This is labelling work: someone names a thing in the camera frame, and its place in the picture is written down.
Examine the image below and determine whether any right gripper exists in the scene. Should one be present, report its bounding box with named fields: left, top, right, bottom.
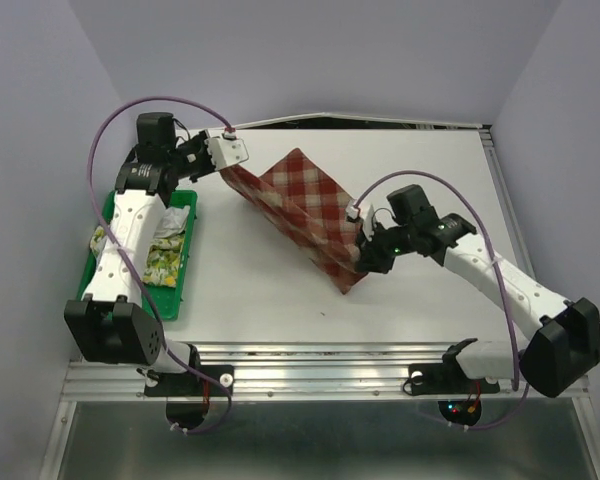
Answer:
left=353, top=220, right=415, bottom=275

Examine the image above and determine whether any red plaid skirt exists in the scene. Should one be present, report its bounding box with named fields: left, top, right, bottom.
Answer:
left=221, top=148, right=364, bottom=295

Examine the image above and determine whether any white skirt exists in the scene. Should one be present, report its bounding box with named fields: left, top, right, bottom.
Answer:
left=154, top=205, right=190, bottom=239

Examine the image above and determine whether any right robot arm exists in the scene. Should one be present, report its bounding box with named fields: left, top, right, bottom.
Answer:
left=346, top=184, right=600, bottom=398

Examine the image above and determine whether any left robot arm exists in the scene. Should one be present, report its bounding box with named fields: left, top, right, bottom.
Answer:
left=64, top=112, right=214, bottom=394

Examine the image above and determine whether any yellow floral skirt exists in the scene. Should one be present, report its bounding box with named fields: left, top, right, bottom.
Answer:
left=90, top=224, right=188, bottom=289

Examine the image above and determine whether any green plastic tray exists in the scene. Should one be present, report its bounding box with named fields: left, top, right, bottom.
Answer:
left=77, top=190, right=198, bottom=322

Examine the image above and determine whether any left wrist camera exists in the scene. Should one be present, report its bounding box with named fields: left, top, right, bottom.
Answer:
left=205, top=132, right=249, bottom=171

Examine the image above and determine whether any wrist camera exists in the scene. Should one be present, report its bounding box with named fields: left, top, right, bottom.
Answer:
left=346, top=199, right=375, bottom=239
left=205, top=132, right=249, bottom=171

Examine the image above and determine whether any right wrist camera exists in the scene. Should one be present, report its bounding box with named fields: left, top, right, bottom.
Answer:
left=346, top=199, right=375, bottom=239

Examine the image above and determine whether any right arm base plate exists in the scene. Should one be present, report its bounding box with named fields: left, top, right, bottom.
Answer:
left=402, top=363, right=500, bottom=396

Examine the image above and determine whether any aluminium rail frame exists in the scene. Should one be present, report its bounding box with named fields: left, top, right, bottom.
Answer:
left=39, top=124, right=600, bottom=480

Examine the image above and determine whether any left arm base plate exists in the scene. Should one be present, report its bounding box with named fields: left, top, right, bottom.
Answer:
left=143, top=364, right=235, bottom=398

